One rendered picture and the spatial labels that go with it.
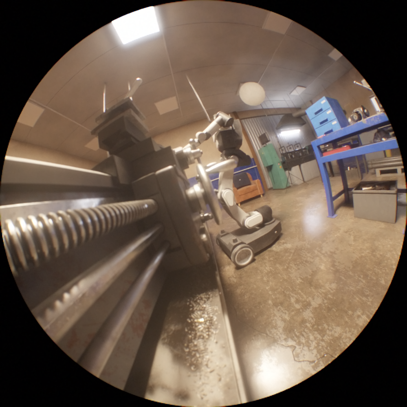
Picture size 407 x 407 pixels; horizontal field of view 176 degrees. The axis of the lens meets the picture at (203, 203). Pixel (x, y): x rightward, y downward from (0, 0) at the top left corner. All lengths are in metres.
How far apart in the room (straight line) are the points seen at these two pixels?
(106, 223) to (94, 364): 0.16
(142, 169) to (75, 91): 3.02
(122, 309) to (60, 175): 0.21
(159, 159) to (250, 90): 3.79
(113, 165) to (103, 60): 2.70
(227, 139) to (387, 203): 1.65
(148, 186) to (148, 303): 0.31
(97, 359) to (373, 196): 1.62
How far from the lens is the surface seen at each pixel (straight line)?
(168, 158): 0.41
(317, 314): 0.81
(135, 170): 0.45
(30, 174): 0.23
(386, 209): 1.55
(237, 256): 1.13
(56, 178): 0.24
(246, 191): 3.99
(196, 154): 0.54
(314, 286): 0.93
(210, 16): 2.99
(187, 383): 0.33
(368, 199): 1.56
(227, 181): 1.25
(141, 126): 0.57
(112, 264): 0.17
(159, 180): 0.36
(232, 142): 1.33
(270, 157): 4.49
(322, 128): 1.73
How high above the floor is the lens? 0.70
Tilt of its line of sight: 4 degrees down
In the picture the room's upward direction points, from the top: 20 degrees counter-clockwise
